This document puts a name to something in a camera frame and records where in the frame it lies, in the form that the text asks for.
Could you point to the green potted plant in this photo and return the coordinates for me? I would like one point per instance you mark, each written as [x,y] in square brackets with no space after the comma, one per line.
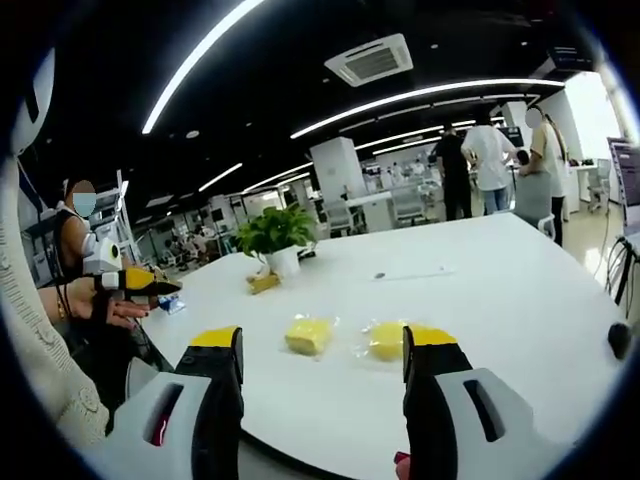
[277,235]

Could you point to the white worn device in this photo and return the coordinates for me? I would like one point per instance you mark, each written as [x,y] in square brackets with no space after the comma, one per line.
[35,105]

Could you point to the white pillar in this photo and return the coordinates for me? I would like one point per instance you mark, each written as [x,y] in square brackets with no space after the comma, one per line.
[337,167]

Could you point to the grey chair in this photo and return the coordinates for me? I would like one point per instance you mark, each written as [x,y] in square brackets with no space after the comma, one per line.
[532,202]

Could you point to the person's cream knit clothing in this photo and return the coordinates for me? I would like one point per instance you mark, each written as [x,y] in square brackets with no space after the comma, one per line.
[35,350]

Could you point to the small yellow packet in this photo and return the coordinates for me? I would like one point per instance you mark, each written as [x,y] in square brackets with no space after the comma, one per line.
[264,283]

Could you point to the ceiling light strip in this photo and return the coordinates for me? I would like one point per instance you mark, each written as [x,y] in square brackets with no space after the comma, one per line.
[425,97]
[195,60]
[220,177]

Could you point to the computer monitor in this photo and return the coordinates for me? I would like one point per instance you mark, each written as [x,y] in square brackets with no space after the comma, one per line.
[629,180]

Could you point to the ceiling air conditioner vent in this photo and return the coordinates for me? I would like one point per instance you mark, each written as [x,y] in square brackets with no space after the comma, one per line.
[369,60]

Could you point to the blue and white packet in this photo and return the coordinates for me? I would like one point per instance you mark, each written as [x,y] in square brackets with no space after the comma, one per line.
[171,303]

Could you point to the person's left hand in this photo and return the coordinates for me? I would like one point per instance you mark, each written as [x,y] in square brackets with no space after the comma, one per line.
[112,312]

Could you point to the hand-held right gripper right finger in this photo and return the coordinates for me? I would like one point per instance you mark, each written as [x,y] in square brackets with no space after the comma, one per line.
[465,430]

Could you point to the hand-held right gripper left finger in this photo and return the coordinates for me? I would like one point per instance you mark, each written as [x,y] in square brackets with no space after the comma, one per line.
[165,435]

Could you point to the black computer mouse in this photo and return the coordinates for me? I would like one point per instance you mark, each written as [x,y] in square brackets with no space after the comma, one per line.
[620,341]

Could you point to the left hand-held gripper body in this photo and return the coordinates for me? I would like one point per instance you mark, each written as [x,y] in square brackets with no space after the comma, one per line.
[102,262]

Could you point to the white office chair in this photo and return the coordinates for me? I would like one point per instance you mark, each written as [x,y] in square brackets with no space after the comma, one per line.
[599,182]

